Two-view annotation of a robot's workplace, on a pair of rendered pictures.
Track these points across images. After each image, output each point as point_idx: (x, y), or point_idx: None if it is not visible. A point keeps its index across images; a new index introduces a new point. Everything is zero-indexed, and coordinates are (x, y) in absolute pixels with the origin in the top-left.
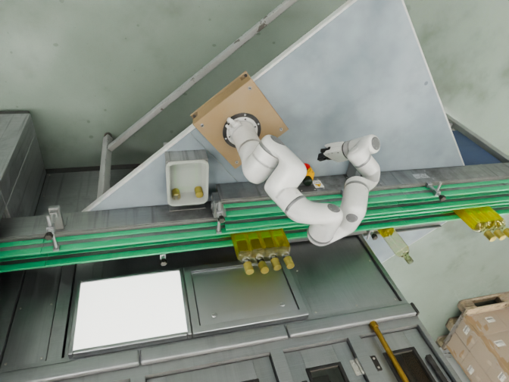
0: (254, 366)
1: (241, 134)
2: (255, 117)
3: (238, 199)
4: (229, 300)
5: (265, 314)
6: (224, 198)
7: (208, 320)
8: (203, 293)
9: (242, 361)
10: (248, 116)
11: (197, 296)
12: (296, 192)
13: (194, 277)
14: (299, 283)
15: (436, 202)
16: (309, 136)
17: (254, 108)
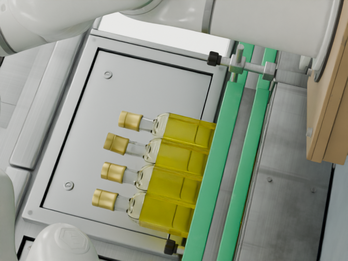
0: (5, 103)
1: None
2: (335, 30)
3: (267, 120)
4: (122, 108)
5: (63, 147)
6: (280, 91)
7: (102, 63)
8: (157, 76)
9: (21, 92)
10: (338, 6)
11: (155, 65)
12: (6, 7)
13: (200, 76)
14: (101, 255)
15: None
16: None
17: (344, 10)
